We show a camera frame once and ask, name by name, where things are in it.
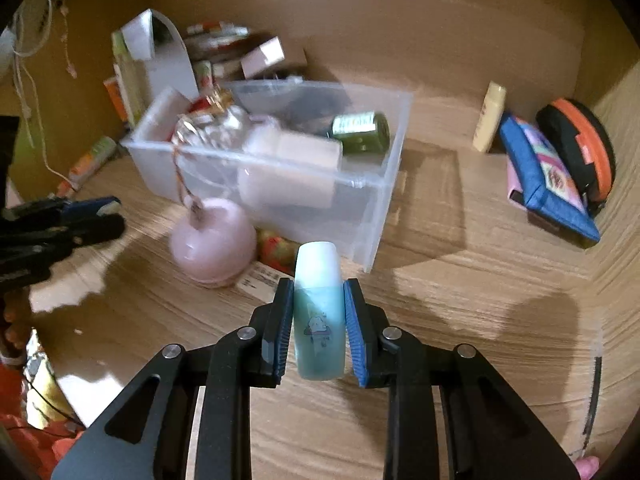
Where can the green glass jar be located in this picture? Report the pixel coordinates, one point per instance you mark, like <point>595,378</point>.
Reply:
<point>360,132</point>

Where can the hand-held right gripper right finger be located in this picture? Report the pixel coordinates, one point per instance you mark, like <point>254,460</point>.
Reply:
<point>356,335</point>

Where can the small red green ornament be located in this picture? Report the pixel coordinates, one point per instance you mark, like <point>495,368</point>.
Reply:
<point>275,250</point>

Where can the blue zip pouch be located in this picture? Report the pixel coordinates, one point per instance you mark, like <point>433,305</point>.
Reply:
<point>540,180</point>

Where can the small white box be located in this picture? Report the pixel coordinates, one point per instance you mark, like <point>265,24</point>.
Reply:
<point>262,55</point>

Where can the beige plastic jar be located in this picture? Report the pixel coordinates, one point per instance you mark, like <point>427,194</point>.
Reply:
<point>295,155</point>

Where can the mint green small bottle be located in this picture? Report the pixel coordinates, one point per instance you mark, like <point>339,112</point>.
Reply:
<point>319,320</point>

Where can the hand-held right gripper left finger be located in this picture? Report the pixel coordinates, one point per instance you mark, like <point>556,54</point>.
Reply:
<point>277,335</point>

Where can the clear plastic storage box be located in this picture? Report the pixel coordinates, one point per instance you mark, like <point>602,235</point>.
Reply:
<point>310,220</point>

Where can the person's left hand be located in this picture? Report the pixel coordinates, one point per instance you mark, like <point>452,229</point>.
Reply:
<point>12,330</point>

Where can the black orange round case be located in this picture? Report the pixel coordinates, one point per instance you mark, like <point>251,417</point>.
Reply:
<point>590,145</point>

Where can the pink round case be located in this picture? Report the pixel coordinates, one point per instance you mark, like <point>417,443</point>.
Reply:
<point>212,245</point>

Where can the stack of booklets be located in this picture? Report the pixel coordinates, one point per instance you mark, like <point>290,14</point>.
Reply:
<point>215,45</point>

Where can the orange carton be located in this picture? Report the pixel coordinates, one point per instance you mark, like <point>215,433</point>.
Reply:
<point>114,97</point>

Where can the green orange marker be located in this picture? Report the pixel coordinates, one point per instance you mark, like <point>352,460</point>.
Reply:
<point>95,157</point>

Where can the white round plastic container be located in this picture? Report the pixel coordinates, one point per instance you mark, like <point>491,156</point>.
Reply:
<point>162,115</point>

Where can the pale yellow tube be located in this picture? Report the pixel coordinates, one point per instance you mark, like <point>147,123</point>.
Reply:
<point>490,117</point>

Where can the white marker pen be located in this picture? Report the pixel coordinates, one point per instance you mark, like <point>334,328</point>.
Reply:
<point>64,187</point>

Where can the pink plush toy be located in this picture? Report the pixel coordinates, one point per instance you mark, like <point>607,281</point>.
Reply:
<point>587,467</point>

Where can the red fabric pouch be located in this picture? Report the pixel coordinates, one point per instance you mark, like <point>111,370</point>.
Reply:
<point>200,104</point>

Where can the orange cloth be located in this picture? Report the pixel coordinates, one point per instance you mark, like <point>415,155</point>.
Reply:
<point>30,445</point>

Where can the blue cardboard box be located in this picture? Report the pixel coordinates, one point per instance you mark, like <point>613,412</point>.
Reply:
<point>260,280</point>

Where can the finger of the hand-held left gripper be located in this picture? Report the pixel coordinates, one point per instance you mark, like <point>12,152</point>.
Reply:
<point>85,206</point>
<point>75,235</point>

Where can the wooden desktop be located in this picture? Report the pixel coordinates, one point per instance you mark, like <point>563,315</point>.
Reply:
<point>475,300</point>

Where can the white file holder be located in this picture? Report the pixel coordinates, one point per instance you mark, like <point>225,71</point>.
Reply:
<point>170,65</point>

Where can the clear glass bottle gold trim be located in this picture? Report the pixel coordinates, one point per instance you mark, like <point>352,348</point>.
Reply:
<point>210,127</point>

